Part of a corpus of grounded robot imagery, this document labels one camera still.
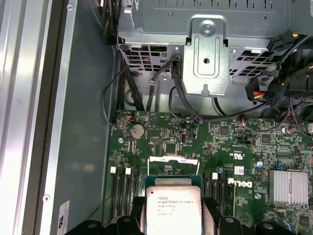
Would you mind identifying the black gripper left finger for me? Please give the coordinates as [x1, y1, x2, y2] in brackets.
[64, 195, 147, 235]

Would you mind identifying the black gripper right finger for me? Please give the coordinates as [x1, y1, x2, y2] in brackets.
[201, 197, 282, 235]

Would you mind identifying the silver CPU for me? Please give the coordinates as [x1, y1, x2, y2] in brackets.
[144, 174, 203, 235]

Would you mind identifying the black RAM slot bank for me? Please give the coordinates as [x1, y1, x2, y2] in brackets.
[202, 171, 229, 217]
[109, 165, 145, 222]

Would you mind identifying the metal socket cover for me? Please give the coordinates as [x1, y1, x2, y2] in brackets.
[148, 153, 201, 177]

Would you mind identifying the green motherboard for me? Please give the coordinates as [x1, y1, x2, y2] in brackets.
[107, 110, 313, 235]

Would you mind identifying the silver finned chipset heat sink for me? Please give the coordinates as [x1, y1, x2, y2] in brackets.
[268, 169, 310, 207]

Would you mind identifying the round coin battery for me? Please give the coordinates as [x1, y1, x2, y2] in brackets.
[129, 123, 146, 140]

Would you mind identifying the black and silver PC case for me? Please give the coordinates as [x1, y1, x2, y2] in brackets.
[0, 0, 313, 235]

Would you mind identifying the black power connector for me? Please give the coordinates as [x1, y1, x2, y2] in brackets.
[245, 75, 287, 109]

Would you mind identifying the silver metal drive cage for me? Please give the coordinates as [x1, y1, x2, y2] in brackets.
[117, 0, 313, 83]

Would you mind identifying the thick black wire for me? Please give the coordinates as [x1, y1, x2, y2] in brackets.
[168, 85, 267, 122]

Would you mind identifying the thin black wire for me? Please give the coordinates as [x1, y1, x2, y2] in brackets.
[101, 61, 181, 128]

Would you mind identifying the silver metal bracket plate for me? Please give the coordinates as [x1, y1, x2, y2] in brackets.
[183, 14, 231, 96]

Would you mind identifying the black sleeved wire bundle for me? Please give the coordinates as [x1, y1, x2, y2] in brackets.
[268, 30, 313, 138]

